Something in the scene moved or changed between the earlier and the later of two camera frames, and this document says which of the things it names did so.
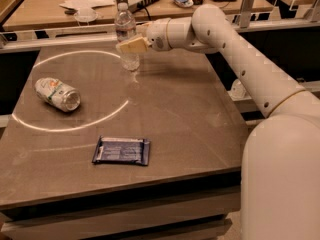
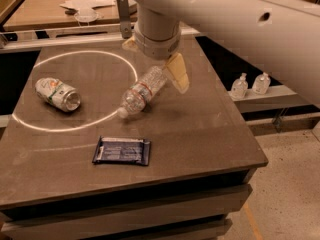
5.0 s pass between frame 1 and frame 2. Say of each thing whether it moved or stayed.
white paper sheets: stayed
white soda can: stayed
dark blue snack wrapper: stayed
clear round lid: stayed
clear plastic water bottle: moved
